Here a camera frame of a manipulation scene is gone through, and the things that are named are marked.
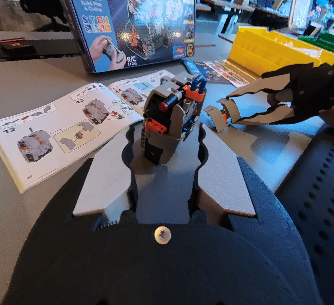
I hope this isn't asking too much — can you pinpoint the background wooden table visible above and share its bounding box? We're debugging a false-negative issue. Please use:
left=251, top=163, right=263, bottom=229
left=196, top=0, right=290, bottom=34

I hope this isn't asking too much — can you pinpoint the yellow plastic bin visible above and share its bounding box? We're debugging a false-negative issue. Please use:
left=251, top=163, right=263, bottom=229
left=228, top=26, right=334, bottom=76

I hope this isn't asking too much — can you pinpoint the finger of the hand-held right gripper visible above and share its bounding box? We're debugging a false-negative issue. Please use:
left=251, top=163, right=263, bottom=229
left=230, top=105, right=296, bottom=126
left=226, top=73, right=293, bottom=100

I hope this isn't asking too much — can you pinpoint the blue closed booklet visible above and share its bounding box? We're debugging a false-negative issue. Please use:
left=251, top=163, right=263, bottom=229
left=182, top=59, right=209, bottom=84

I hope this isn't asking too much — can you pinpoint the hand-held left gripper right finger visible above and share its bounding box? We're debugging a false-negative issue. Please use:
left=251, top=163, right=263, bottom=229
left=188, top=123, right=256, bottom=223

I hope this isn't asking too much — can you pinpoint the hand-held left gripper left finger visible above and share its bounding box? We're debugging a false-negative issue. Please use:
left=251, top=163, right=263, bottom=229
left=73, top=124, right=138, bottom=223

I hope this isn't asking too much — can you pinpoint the grey curved block piece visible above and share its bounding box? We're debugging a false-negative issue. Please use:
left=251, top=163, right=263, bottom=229
left=203, top=98, right=242, bottom=133

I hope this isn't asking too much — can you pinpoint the green plastic bin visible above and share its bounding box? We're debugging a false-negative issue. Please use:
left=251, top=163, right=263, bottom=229
left=297, top=31, right=334, bottom=52

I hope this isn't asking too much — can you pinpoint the clear plastic bag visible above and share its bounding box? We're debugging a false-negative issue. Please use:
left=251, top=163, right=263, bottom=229
left=282, top=39, right=323, bottom=59

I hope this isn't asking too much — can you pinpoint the blue robot kit box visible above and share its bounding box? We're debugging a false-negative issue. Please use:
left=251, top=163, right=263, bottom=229
left=53, top=0, right=196, bottom=73

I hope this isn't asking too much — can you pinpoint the grey toy robot assembly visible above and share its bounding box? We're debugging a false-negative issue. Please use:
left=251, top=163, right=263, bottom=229
left=141, top=72, right=208, bottom=166

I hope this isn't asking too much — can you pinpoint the colourful sticker sheet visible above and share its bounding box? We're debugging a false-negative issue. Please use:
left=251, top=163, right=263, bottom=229
left=202, top=60, right=257, bottom=88

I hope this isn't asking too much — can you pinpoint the open instruction booklet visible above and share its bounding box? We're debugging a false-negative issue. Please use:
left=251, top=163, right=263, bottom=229
left=0, top=70, right=176, bottom=193

